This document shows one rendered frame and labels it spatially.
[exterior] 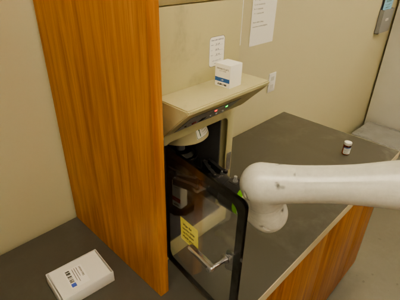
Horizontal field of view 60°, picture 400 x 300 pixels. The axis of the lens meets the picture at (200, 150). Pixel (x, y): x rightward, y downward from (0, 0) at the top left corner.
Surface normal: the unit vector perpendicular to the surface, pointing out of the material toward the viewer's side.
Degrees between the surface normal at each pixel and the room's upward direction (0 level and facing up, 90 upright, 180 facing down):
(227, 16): 90
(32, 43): 90
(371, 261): 0
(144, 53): 90
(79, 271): 0
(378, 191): 74
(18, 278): 0
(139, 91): 90
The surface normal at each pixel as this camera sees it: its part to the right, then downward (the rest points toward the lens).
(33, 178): 0.72, 0.36
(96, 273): 0.02, -0.87
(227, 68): -0.67, 0.36
